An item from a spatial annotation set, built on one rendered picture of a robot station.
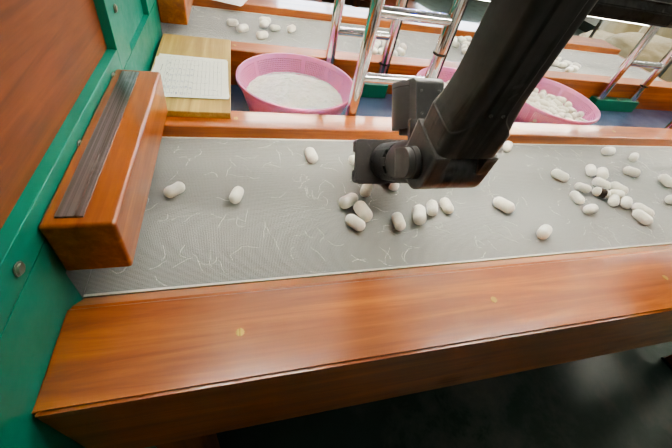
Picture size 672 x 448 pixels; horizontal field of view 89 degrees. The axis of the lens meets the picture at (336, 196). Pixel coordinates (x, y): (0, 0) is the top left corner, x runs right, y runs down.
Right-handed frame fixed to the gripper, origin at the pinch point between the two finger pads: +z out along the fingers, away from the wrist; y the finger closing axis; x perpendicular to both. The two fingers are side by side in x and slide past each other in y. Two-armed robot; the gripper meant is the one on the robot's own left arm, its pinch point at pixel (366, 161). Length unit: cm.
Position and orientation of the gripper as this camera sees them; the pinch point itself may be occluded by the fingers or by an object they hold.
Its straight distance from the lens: 60.9
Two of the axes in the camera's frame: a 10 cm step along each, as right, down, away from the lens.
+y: -9.6, 0.1, -2.7
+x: -0.2, 9.9, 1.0
